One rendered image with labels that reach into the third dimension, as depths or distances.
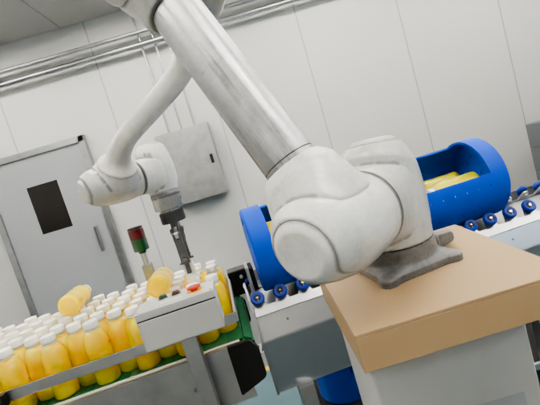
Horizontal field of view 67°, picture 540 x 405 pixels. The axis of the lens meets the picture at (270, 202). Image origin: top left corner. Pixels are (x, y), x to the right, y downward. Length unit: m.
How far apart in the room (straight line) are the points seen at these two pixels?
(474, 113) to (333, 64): 1.77
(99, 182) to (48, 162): 4.08
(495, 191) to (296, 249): 1.01
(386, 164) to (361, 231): 0.20
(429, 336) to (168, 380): 0.76
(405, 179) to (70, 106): 4.67
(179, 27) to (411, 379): 0.75
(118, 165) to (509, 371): 0.97
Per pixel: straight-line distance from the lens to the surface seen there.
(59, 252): 5.28
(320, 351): 1.40
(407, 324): 0.70
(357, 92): 4.96
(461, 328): 0.74
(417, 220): 0.81
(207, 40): 0.76
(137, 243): 1.71
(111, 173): 1.13
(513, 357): 0.90
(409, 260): 0.83
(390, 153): 0.79
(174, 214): 1.25
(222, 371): 1.23
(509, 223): 1.59
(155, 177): 1.21
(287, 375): 1.43
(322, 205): 0.60
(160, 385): 1.25
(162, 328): 1.07
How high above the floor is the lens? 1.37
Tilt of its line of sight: 6 degrees down
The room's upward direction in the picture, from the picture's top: 17 degrees counter-clockwise
